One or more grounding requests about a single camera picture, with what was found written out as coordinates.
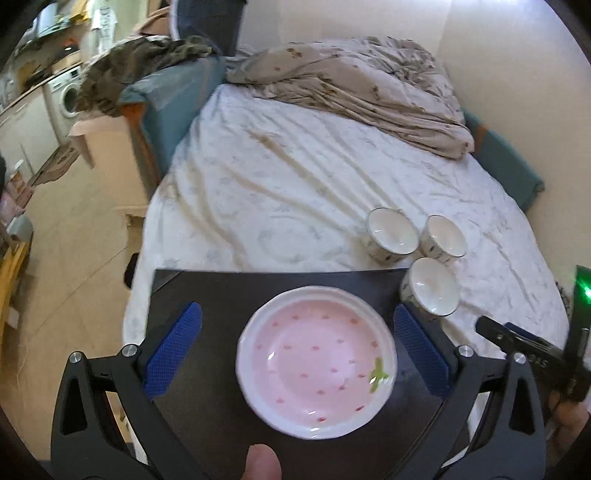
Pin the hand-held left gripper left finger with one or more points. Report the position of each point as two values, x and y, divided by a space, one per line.
173 350

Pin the white washing machine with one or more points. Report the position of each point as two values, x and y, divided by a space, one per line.
69 97

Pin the patterned floor mat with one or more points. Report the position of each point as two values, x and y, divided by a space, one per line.
55 164

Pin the person's right hand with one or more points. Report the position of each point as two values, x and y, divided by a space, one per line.
575 424

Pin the pink bedside cabinet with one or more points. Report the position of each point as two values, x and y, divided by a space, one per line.
115 161

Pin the large pink strawberry plate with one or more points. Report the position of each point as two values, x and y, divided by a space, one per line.
314 360

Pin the person's left hand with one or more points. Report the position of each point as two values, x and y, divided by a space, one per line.
264 464

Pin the white kitchen base cabinet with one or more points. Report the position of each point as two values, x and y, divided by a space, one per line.
27 134

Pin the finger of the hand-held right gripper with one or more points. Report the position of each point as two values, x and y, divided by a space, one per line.
521 333
491 328

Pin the teal padded bed frame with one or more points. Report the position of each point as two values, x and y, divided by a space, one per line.
171 106

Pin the dark navy hanging cloth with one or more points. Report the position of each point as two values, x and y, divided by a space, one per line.
207 23

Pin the white printed bed sheet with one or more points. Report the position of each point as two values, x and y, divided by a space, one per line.
300 184

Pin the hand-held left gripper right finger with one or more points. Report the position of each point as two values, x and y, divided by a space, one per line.
420 350

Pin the black square board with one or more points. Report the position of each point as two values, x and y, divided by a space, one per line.
221 295

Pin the yellow wooden rack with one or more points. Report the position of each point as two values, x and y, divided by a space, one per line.
11 277

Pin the pink patterned box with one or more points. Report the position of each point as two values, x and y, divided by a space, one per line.
16 194

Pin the white cup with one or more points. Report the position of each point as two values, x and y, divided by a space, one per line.
392 230

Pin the camouflage clothing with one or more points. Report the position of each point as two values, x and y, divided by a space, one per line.
138 60

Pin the crumpled beige printed quilt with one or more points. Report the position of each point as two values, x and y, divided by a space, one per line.
360 83

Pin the white leaf-print bowl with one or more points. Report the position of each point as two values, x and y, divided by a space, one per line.
431 286
445 235

